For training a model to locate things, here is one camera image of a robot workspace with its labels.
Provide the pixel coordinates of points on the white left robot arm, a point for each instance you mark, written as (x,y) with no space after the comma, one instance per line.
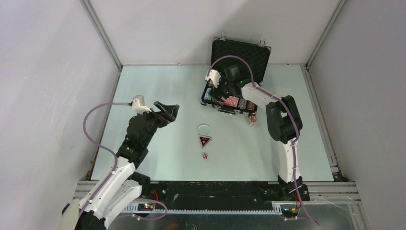
(122,184)

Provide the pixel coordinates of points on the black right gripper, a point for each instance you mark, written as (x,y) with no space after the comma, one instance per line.
(217,91)

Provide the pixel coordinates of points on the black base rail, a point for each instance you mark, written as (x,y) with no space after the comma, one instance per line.
(222,196)

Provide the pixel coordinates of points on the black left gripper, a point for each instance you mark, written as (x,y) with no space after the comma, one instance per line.
(167,114)

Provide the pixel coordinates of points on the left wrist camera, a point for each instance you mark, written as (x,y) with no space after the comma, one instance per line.
(138,105)

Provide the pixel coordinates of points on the black red triangular chip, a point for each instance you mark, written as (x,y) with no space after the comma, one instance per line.
(204,140)

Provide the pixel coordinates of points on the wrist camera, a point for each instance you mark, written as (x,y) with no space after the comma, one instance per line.
(138,105)
(213,77)

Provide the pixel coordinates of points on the blue white chip stack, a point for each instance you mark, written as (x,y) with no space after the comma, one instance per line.
(207,95)

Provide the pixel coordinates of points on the red white chip stack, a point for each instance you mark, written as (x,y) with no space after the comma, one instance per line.
(252,120)

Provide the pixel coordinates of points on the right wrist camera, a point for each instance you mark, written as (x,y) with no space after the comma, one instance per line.
(213,77)

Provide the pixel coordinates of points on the red card deck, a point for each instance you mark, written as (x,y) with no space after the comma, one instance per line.
(231,101)

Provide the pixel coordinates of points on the black aluminium poker case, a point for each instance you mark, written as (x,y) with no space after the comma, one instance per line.
(237,61)

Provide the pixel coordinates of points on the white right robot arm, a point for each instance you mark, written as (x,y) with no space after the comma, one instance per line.
(283,121)

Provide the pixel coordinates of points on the clear round dealer button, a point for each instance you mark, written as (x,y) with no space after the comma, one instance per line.
(203,129)

